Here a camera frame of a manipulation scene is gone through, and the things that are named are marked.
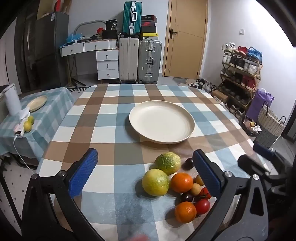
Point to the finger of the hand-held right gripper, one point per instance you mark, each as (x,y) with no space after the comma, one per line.
(262,150)
(251,164)

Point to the small cream plate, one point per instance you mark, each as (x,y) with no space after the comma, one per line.
(37,103)

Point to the red tomato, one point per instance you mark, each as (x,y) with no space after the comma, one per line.
(202,206)
(205,192)

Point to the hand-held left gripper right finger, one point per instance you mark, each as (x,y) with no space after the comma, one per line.
(207,172)

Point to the orange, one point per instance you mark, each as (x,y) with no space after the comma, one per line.
(185,212)
(181,182)

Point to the pile of loose shoes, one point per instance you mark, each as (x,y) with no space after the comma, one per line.
(203,84)

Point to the white light switch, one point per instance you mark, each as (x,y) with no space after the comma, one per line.
(241,31)

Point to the brown cardboard box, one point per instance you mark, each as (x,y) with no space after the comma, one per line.
(219,95)

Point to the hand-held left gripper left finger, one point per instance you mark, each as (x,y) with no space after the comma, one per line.
(83,172)

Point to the green striped citrus fruit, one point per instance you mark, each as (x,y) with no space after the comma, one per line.
(167,163)

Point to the rows of shoes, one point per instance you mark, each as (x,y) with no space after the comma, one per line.
(240,63)

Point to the metal shoe rack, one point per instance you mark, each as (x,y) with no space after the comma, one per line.
(257,76)

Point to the white woven basket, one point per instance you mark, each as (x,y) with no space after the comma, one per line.
(270,122)

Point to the white desk with drawers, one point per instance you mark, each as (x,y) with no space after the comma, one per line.
(104,62)

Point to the grey refrigerator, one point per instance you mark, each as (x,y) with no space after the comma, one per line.
(46,48)

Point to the small red item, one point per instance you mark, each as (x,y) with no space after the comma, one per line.
(100,30)

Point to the black basket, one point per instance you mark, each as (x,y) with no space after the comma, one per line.
(247,129)

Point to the blue plastic bag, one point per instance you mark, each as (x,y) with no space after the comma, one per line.
(73,37)

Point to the dark plum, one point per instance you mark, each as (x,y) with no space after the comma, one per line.
(189,163)
(186,197)

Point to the silver suitcase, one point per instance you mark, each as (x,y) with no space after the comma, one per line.
(149,61)

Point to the brown longan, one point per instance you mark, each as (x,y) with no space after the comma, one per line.
(195,188)
(198,180)

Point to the yellow citrus fruit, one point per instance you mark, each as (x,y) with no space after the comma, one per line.
(155,182)

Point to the teal suitcase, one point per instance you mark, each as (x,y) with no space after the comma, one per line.
(131,18)

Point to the beige suitcase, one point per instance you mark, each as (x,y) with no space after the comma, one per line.
(128,60)

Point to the yellow-green lime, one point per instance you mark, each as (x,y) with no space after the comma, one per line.
(27,126)
(31,119)

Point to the black bag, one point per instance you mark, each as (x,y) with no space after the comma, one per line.
(109,34)

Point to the black printed box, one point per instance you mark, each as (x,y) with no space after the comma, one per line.
(111,24)

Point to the blue checked side cloth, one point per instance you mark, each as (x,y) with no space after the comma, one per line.
(48,122)

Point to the large cream plate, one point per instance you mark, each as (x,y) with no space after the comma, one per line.
(161,120)

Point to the black shoe box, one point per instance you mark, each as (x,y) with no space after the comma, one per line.
(149,18)

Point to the wooden door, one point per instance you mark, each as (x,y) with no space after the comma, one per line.
(185,39)

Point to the plain black box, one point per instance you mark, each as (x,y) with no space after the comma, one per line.
(148,29)

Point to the white cylindrical container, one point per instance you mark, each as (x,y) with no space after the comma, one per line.
(12,99)

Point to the curved metal frame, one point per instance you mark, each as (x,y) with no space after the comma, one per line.
(89,22)

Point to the purple bag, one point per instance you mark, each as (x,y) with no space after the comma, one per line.
(257,104)

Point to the red shoe box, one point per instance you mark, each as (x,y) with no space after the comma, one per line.
(148,23)

